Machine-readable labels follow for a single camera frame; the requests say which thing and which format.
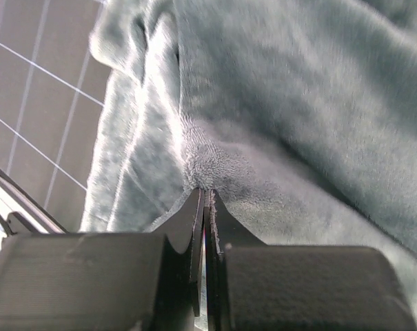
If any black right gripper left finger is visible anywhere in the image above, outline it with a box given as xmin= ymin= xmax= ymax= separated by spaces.
xmin=0 ymin=190 xmax=202 ymax=330

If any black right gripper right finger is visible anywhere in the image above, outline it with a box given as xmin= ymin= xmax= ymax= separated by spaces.
xmin=204 ymin=190 xmax=417 ymax=330

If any black gridded cutting mat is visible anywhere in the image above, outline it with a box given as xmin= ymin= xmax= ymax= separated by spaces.
xmin=0 ymin=1 xmax=110 ymax=231

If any grey fleece zebra-lined pillowcase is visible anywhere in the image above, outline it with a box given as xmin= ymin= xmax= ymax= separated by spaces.
xmin=79 ymin=1 xmax=417 ymax=323

